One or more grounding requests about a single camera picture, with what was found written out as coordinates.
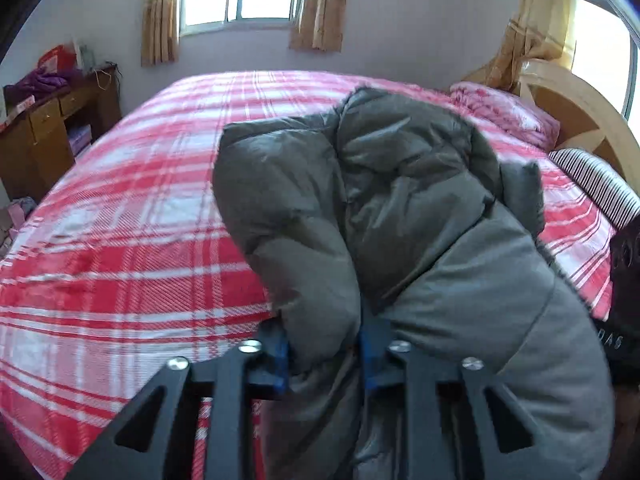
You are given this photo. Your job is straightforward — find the wooden headboard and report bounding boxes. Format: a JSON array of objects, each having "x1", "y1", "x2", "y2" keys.
[{"x1": 460, "y1": 58, "x2": 640, "y2": 189}]

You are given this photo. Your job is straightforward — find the long yellow curtain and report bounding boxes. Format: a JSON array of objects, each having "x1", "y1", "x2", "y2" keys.
[{"x1": 487, "y1": 0, "x2": 579, "y2": 94}]

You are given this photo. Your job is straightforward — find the large side window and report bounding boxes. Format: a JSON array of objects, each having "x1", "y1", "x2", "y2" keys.
[{"x1": 570, "y1": 0, "x2": 640, "y2": 122}]

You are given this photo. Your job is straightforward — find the pink plaid quilt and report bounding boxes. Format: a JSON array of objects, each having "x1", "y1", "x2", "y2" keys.
[{"x1": 450, "y1": 81, "x2": 561, "y2": 152}]

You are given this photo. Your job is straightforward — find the wooden desk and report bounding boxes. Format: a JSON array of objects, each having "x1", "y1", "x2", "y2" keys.
[{"x1": 0, "y1": 65, "x2": 123, "y2": 202}]

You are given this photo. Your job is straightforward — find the striped pillow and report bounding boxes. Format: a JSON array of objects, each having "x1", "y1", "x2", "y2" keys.
[{"x1": 547, "y1": 147, "x2": 640, "y2": 232}]

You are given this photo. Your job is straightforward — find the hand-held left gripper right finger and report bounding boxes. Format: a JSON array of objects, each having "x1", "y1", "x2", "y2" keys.
[{"x1": 357, "y1": 305, "x2": 581, "y2": 480}]

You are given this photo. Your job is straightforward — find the grey puffer jacket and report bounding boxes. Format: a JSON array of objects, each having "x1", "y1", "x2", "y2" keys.
[{"x1": 212, "y1": 86, "x2": 616, "y2": 480}]

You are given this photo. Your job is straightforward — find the red bag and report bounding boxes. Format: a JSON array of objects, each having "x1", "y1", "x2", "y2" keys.
[{"x1": 37, "y1": 45, "x2": 79, "y2": 79}]

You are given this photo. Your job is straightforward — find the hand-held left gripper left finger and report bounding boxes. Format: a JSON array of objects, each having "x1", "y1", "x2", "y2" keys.
[{"x1": 65, "y1": 317, "x2": 291, "y2": 480}]

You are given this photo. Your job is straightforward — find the red plaid bed blanket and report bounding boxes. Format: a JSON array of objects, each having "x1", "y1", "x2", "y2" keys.
[{"x1": 0, "y1": 70, "x2": 616, "y2": 480}]

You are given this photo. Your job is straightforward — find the stack of books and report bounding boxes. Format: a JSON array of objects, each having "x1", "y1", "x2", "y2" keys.
[{"x1": 67, "y1": 125, "x2": 94, "y2": 157}]

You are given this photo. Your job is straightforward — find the red and white box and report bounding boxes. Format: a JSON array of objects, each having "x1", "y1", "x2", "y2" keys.
[{"x1": 0, "y1": 94, "x2": 37, "y2": 129}]

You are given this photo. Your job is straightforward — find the pink items on floor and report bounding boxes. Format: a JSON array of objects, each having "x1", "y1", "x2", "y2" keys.
[{"x1": 0, "y1": 196, "x2": 39, "y2": 257}]

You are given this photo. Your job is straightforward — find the purple cloth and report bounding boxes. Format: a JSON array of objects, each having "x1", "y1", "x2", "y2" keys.
[{"x1": 4, "y1": 71, "x2": 76, "y2": 104}]

